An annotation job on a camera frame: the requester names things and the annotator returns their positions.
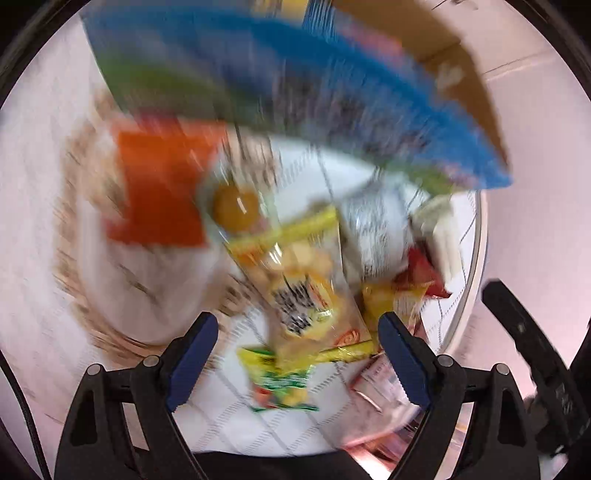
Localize silver white snack packet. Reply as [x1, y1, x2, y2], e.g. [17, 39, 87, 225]
[339, 185, 414, 278]

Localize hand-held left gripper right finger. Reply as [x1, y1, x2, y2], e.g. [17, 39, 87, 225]
[378, 311, 541, 480]

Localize red orange snack packet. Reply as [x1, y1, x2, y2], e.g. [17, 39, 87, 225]
[392, 247, 453, 301]

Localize yellow clear cracker packet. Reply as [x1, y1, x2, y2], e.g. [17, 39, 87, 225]
[226, 208, 375, 370]

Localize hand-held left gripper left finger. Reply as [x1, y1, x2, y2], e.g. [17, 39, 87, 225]
[54, 312, 220, 480]

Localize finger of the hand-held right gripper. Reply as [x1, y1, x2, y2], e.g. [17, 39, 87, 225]
[482, 279, 578, 402]

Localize green yellow snack packet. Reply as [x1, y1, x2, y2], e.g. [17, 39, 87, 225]
[236, 346, 320, 412]

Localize yellow white snack packet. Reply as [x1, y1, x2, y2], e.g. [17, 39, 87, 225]
[196, 168, 278, 238]

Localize pink white snack packet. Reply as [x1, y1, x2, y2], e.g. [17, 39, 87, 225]
[348, 353, 430, 444]

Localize yellow red snack packet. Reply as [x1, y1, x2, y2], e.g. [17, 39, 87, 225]
[360, 281, 430, 333]

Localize black cable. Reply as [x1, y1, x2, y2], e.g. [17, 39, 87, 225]
[0, 351, 51, 480]

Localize cardboard box with blue side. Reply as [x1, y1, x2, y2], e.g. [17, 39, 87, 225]
[81, 0, 514, 190]

